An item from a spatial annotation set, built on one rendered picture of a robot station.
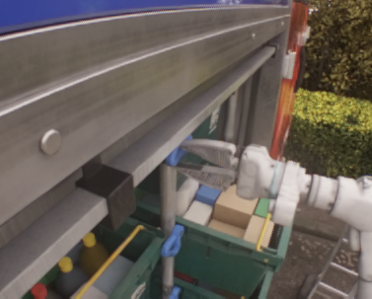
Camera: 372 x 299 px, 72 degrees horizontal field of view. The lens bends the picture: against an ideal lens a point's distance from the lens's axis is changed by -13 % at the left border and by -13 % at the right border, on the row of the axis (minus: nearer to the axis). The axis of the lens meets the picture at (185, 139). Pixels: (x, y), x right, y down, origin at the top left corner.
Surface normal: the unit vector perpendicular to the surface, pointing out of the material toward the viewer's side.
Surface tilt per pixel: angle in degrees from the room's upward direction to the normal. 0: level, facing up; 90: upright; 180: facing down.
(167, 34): 90
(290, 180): 32
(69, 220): 0
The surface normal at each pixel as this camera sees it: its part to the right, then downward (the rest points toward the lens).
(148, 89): 0.91, 0.23
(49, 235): 0.04, -0.88
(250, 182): -0.46, 0.42
